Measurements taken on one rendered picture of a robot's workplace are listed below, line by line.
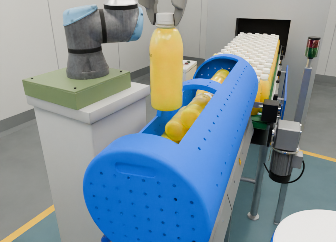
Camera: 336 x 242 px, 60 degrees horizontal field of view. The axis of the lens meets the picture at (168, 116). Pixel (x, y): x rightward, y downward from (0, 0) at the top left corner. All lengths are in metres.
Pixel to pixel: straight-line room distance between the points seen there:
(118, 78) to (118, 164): 0.53
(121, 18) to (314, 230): 0.81
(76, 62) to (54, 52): 2.88
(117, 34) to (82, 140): 0.38
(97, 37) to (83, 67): 0.11
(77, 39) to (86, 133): 0.31
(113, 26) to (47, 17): 2.85
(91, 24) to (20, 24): 2.67
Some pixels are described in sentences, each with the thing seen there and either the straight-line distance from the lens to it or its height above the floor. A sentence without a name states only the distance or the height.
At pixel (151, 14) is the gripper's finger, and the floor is 1.45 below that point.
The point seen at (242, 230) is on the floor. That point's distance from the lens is 2.16.
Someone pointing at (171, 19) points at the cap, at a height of 1.45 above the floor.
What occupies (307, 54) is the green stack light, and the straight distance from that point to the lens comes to 1.72.
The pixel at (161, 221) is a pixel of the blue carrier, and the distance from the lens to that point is 0.61.
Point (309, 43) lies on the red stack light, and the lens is 1.71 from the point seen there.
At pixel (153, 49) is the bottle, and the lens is 0.58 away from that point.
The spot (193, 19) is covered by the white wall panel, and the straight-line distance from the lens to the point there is 6.02.
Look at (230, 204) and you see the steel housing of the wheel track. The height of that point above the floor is 0.86.
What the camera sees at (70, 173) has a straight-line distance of 1.17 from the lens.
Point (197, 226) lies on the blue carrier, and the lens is 0.58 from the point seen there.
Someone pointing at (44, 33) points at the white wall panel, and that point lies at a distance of 3.83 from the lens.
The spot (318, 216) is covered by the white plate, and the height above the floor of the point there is 1.04.
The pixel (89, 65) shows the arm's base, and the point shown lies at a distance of 1.04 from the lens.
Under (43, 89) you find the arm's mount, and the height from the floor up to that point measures 1.19.
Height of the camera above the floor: 1.50
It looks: 24 degrees down
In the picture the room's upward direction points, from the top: straight up
